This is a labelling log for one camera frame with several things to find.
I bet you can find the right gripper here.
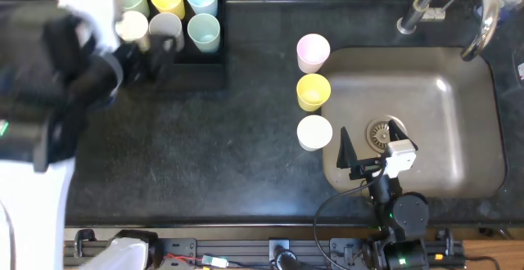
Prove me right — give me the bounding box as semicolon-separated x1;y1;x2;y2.
336;118;419;181

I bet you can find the white cup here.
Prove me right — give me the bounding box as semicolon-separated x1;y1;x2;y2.
115;10;151;52
296;115;334;152

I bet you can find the pink cup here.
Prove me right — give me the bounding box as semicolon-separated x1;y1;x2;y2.
296;33;332;74

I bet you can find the steel sink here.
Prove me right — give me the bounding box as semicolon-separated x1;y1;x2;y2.
320;47;508;200

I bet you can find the steel tap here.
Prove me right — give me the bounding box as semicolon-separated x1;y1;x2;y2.
395;0;503;62

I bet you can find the black tray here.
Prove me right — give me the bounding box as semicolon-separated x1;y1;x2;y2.
115;0;226;93

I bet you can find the mint green cup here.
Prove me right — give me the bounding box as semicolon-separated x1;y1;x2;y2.
187;12;221;54

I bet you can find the grey cup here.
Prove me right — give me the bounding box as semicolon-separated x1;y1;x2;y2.
148;12;185;53

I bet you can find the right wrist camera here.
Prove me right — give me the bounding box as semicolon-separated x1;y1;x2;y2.
382;138;418;180

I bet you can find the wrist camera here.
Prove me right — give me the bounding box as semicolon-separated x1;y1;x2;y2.
56;0;120;55
382;138;418;180

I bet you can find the black cable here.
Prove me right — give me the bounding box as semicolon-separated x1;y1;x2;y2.
313;165;388;270

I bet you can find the mounting rail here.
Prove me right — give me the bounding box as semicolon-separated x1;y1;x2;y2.
63;227;468;270

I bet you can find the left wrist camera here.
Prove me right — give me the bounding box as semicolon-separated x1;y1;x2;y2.
56;0;120;55

